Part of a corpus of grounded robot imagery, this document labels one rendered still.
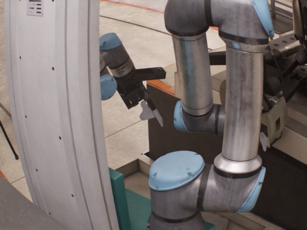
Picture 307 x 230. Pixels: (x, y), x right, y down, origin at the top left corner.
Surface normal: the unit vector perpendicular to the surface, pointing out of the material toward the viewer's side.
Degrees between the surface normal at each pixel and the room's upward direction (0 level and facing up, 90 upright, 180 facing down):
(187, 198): 77
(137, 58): 0
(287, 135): 90
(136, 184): 0
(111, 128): 0
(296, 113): 90
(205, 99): 105
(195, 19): 121
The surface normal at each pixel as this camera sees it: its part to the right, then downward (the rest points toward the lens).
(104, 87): 0.47, 0.43
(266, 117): -0.71, 0.55
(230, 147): -0.69, 0.25
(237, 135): -0.46, 0.30
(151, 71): 0.09, -0.85
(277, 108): 0.55, 0.04
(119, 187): 0.79, 0.29
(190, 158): -0.15, -0.87
